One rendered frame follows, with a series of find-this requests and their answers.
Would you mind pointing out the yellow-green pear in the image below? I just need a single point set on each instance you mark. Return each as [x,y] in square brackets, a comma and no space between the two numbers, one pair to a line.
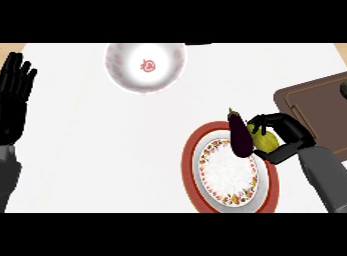
[264,140]

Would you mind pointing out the white bowl with red print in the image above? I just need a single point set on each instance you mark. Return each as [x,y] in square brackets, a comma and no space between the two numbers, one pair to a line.
[145,68]

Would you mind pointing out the red-rimmed patterned plate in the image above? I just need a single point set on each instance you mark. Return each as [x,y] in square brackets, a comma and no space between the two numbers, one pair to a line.
[227,173]

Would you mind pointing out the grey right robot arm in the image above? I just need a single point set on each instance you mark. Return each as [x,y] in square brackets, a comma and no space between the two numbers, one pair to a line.
[331,180]

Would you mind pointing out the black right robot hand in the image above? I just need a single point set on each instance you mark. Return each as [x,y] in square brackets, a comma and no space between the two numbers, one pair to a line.
[286,133]

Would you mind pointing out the brown cutting board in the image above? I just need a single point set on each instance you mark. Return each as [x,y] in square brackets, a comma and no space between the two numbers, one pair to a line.
[323,116]

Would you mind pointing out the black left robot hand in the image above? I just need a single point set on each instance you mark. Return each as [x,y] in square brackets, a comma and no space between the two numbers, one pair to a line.
[3,100]

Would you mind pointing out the dark purple eggplant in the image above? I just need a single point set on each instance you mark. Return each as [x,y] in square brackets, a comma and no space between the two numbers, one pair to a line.
[239,136]

